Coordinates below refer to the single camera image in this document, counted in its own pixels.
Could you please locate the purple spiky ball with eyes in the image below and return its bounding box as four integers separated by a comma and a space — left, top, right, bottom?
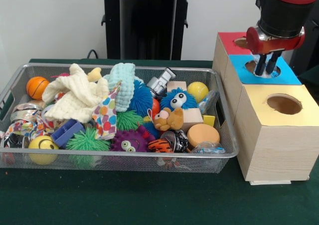
110, 129, 150, 153

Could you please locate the wooden box with three holes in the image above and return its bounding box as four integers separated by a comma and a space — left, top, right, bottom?
212, 32, 319, 186

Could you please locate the polka dot cloth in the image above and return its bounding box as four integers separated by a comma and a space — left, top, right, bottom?
93, 83, 121, 141

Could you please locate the blue fuzzy toy with eyes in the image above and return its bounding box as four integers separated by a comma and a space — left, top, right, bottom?
160, 88, 198, 112

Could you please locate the black chair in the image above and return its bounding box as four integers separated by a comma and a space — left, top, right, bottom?
289, 0, 319, 77

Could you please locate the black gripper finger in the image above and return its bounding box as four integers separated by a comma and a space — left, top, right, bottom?
255, 53, 266, 77
266, 50, 281, 76

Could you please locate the plain yellow ball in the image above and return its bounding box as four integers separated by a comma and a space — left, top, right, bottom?
187, 81, 210, 103

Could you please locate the clear mesh bin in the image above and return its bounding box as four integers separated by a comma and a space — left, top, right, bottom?
0, 63, 240, 174

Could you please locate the small orange basketball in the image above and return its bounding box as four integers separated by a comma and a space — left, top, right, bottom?
26, 76, 50, 100

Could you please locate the green spiky ball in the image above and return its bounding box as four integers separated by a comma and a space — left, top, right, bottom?
66, 127, 111, 167

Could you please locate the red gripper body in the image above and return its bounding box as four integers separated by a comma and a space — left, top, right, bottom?
246, 26, 306, 55

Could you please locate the mint green knitted cloth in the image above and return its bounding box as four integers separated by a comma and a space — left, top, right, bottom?
103, 62, 136, 113

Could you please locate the yellow smiley ball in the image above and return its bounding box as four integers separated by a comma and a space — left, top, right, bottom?
28, 136, 59, 166

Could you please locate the cream knitted cloth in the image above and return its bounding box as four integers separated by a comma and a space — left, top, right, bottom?
41, 63, 110, 124

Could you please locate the brown plush toy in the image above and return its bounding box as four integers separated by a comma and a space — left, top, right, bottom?
152, 107, 185, 132

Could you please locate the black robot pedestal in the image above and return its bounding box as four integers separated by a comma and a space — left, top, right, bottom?
96, 0, 201, 61

